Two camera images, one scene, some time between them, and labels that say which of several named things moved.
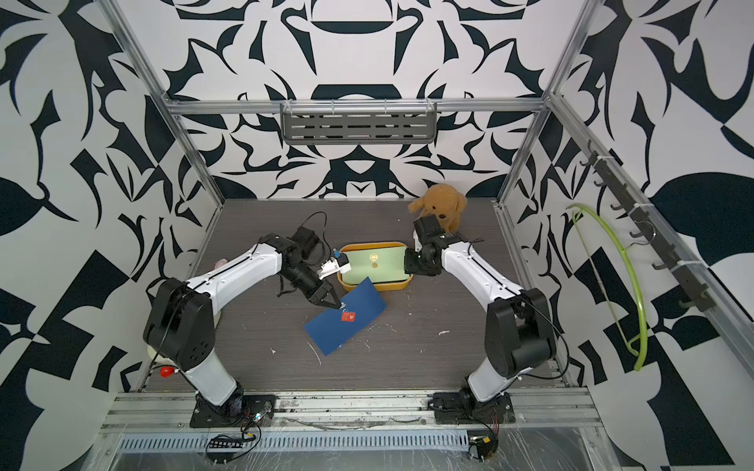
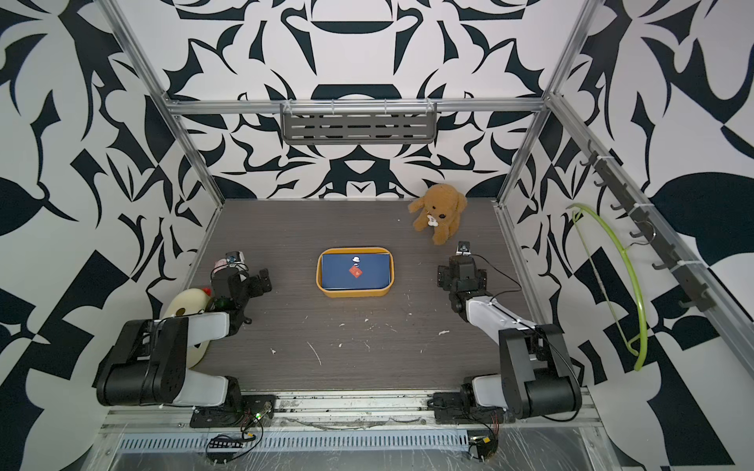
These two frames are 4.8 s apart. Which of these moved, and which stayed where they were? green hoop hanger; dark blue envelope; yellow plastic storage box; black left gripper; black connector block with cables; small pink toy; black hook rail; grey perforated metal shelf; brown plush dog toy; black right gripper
Moved: yellow plastic storage box; dark blue envelope; black right gripper; black left gripper
Stayed: grey perforated metal shelf; brown plush dog toy; green hoop hanger; black hook rail; small pink toy; black connector block with cables
